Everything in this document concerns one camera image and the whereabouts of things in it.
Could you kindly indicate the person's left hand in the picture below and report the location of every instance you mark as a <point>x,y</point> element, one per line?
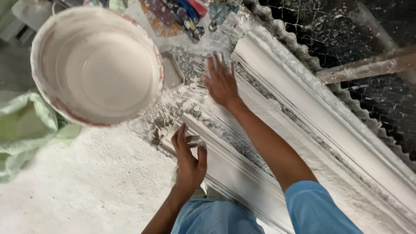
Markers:
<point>189,165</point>

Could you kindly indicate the person's right hand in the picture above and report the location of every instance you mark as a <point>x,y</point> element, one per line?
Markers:
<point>222,86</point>

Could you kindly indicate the white plaster cornice moulding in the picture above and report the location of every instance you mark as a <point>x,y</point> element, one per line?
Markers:
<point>227,169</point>
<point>325,104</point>

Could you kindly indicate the orange plastic plate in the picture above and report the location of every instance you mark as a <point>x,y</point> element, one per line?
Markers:
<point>161,27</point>

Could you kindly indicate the plaster-covered corrugated sheet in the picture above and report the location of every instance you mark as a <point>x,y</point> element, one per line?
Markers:
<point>292,35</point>

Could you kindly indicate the large white plaster bucket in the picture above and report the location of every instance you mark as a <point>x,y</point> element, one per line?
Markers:
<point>97,65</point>

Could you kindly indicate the person's blue shirt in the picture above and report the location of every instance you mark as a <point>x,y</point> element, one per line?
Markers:
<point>318,211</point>

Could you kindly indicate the plaster-stained wooden stick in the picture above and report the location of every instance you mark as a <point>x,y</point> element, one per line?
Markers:
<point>360,66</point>

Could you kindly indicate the green plastic bag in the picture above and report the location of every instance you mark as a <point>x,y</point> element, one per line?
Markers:
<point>26,126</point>

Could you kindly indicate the white plastic container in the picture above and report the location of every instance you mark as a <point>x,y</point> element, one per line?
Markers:
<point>31,13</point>

